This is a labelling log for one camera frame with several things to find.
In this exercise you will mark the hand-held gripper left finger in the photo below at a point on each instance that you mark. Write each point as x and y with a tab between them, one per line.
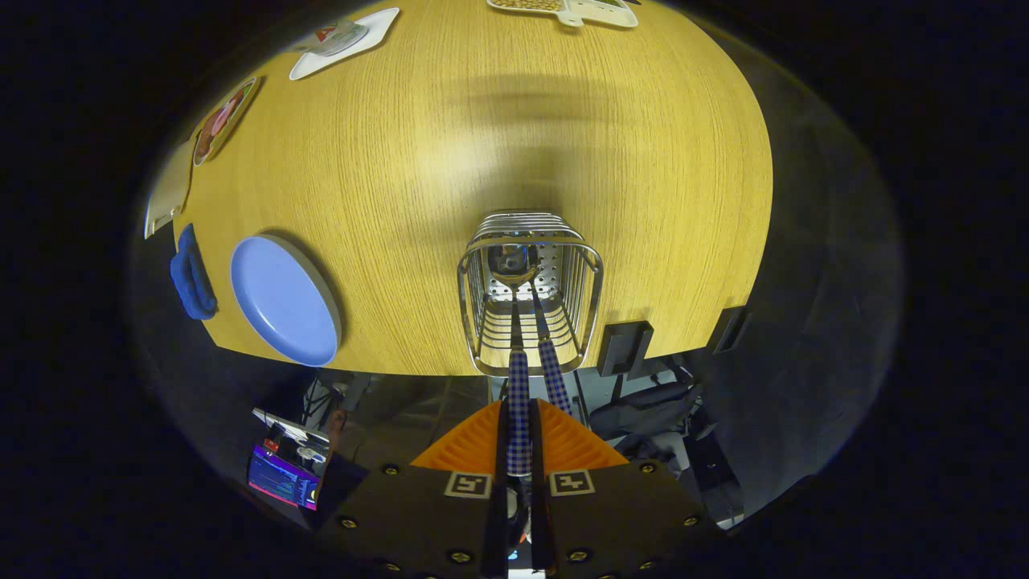
498	531

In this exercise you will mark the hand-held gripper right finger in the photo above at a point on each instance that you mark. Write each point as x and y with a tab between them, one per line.
541	531

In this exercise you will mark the person's body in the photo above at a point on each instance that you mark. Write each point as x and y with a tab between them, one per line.
402	426

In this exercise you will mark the black chair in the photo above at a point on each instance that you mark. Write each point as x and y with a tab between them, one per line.
643	410

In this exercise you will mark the black table clamp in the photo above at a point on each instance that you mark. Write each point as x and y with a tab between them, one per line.
623	350
727	330

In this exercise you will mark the open laptop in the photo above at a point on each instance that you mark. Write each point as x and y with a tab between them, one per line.
281	478

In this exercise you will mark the blue round plate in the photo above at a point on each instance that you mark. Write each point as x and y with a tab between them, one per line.
281	301

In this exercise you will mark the blue folded cloth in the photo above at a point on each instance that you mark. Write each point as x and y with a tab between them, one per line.
191	277

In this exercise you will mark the white toaster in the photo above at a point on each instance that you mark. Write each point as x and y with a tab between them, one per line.
169	193

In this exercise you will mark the grey plate of food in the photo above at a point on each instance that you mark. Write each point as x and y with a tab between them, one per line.
225	121

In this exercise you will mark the white square coaster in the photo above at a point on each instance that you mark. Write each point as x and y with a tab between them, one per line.
378	28

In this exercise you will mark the white divided food tray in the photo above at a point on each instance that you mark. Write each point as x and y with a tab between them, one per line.
595	12

